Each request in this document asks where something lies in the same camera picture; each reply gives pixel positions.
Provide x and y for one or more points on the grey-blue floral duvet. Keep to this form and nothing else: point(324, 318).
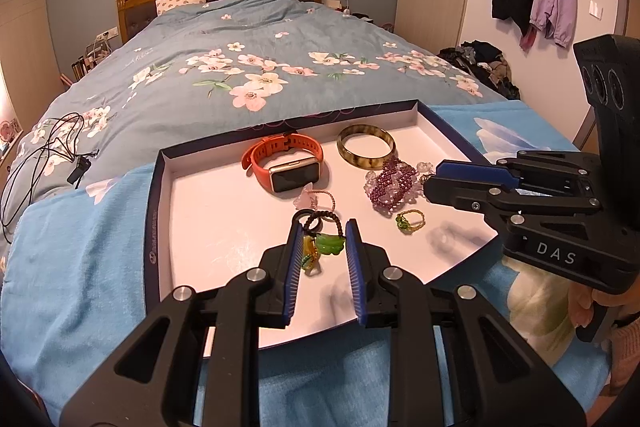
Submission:
point(200, 37)

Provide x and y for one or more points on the pile of dark clothes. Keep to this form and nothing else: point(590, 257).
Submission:
point(485, 57)

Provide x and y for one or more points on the white wall outlet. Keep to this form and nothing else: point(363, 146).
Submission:
point(107, 33)

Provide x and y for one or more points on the shallow navy box tray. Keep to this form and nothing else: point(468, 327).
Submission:
point(210, 227)

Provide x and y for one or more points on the floral print pillow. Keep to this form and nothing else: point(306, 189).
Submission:
point(180, 2)

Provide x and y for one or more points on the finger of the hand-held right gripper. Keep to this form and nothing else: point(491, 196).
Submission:
point(460, 194)
point(475, 172)

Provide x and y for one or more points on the bedside table clutter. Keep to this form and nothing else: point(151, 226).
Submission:
point(90, 59)

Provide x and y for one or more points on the dark bedside items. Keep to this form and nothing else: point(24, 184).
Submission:
point(370, 19)

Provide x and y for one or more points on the red plaid scarf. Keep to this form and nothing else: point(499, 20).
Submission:
point(527, 38)

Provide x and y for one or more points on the person's right forearm pink sleeve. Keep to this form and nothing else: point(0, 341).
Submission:
point(625, 357)

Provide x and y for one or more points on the white light switch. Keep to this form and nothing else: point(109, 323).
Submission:
point(595, 8)

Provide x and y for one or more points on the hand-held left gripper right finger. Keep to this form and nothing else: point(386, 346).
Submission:
point(354, 272)

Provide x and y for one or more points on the person's right hand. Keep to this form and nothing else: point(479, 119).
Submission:
point(581, 307)

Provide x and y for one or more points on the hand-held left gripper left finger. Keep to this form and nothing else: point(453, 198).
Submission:
point(295, 277)

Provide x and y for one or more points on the pink patterned box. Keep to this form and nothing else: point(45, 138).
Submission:
point(10, 132)

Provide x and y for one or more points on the light blue floral towel blanket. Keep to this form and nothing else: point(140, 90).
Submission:
point(75, 282)

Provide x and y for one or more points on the orange smartwatch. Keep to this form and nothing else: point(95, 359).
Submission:
point(287, 177)

